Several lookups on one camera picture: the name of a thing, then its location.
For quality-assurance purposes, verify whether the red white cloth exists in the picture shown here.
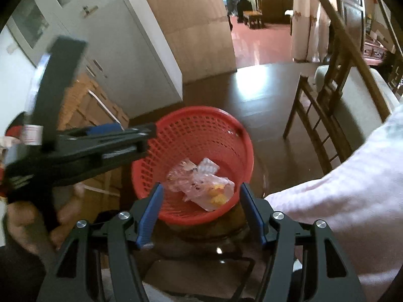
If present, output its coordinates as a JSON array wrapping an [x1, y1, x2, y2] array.
[[0, 111, 26, 190]]

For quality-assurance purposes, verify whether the person's left hand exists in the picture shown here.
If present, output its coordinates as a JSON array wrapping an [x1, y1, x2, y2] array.
[[6, 183, 85, 256]]

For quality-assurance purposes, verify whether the white metal cabinet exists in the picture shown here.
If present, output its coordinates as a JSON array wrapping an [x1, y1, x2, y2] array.
[[6, 0, 183, 118]]

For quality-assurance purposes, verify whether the wooden stool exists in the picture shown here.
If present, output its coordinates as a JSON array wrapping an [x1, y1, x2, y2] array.
[[243, 11, 264, 29]]

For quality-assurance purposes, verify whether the pink floral tablecloth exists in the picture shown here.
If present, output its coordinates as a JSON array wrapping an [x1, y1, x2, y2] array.
[[266, 106, 402, 301]]

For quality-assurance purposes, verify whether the red plastic trash basket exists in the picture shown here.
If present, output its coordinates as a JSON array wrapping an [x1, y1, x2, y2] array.
[[131, 106, 254, 226]]

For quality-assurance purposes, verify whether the wooden armchair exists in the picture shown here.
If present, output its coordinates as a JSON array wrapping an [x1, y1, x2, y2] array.
[[283, 0, 397, 174]]

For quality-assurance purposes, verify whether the pink floral curtain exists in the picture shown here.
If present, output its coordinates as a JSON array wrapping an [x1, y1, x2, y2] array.
[[292, 0, 330, 63]]

